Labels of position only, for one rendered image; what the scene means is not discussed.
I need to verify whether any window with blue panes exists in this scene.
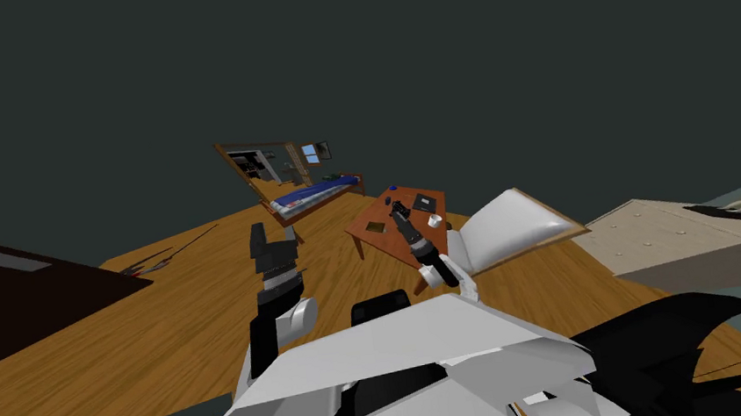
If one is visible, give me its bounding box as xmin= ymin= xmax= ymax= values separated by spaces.
xmin=299 ymin=140 xmax=333 ymax=168

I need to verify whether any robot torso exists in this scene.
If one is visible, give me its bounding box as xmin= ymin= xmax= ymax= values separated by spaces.
xmin=171 ymin=262 xmax=639 ymax=416

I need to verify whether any wooden framed mirror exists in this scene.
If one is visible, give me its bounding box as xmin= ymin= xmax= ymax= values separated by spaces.
xmin=213 ymin=131 xmax=315 ymax=212

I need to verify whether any brown wooden table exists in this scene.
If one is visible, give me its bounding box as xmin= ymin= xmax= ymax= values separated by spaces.
xmin=340 ymin=180 xmax=459 ymax=304

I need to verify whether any black spiky plant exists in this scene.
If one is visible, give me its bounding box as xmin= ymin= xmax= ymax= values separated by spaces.
xmin=565 ymin=285 xmax=741 ymax=416

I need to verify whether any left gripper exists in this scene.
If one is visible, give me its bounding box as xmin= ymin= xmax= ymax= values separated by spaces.
xmin=246 ymin=217 xmax=303 ymax=276

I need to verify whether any white cushioned wooden armchair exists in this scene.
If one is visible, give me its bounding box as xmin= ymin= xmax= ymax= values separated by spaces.
xmin=439 ymin=177 xmax=596 ymax=281

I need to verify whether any black book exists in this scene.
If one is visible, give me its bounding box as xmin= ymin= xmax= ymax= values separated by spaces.
xmin=411 ymin=191 xmax=439 ymax=216

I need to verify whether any bed with blue blanket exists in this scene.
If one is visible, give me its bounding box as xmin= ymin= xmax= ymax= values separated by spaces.
xmin=260 ymin=171 xmax=372 ymax=247

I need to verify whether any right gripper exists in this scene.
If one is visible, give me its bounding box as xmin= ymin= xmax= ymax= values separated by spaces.
xmin=387 ymin=198 xmax=416 ymax=233

